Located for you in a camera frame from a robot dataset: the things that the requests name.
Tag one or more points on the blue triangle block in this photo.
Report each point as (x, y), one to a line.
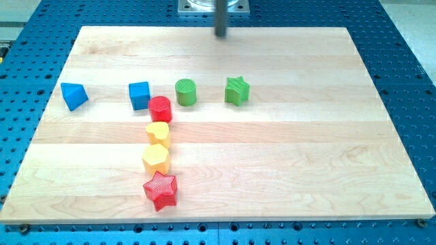
(74, 95)

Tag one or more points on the green star block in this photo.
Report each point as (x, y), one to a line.
(236, 91)

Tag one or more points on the green cylinder block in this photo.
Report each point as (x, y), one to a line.
(185, 92)

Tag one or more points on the red cylinder block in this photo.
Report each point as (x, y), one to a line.
(160, 109)

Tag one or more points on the yellow heart block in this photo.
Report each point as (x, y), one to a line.
(159, 133)

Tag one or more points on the wooden board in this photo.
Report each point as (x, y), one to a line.
(313, 141)

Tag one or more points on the yellow hexagon block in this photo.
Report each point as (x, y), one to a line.
(156, 158)

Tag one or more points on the blue cube block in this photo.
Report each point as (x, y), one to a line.
(139, 94)

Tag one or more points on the red star block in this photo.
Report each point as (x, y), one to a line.
(161, 190)

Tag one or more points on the dark metal pusher rod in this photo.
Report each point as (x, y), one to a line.
(221, 7)

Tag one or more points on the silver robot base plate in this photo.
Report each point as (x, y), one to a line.
(207, 7)

